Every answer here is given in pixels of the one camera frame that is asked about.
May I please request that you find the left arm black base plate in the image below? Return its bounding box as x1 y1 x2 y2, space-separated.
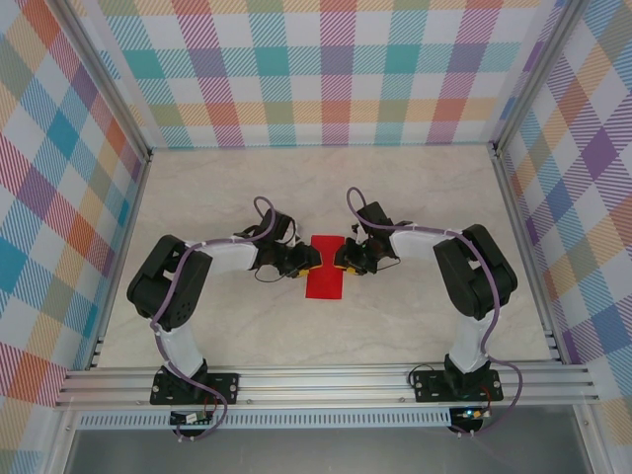
149 372 241 407

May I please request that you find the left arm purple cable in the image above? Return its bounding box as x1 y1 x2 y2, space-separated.
150 196 288 442

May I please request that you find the aluminium frame post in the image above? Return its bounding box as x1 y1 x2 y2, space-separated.
492 0 584 158
57 0 153 162

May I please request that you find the aluminium mounting rail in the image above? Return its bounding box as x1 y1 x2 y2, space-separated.
52 363 602 410

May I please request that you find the right gripper thin black cable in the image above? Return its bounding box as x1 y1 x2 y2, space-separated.
367 255 401 274

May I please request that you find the grey metal panel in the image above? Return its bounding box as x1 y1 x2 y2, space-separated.
62 427 593 474

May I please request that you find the perforated metal cable tray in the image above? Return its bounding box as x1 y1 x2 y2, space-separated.
76 411 454 431

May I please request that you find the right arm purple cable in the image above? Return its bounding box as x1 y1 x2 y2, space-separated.
345 186 523 438

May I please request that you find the red paper sheet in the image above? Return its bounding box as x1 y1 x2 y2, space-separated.
303 234 347 301

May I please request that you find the aluminium side rail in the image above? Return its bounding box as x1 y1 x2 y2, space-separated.
84 150 153 371
491 145 565 365

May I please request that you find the left gripper thin black cable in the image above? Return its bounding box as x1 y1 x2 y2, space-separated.
254 266 292 284

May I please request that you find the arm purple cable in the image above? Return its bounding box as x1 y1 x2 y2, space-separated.
345 186 523 438
150 196 288 442

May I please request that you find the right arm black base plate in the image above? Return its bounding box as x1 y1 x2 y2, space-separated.
410 367 505 404

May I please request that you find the gripper thin black cable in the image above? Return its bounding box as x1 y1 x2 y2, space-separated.
367 255 401 274
254 266 292 284

